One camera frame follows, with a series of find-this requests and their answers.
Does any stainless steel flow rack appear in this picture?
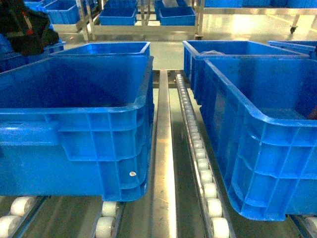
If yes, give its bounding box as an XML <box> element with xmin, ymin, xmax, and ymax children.
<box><xmin>0</xmin><ymin>0</ymin><xmax>317</xmax><ymax>238</ymax></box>

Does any large blue upper bin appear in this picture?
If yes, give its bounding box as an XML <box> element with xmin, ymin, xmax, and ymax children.
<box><xmin>0</xmin><ymin>56</ymin><xmax>154</xmax><ymax>202</ymax></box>
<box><xmin>201</xmin><ymin>58</ymin><xmax>317</xmax><ymax>221</ymax></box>

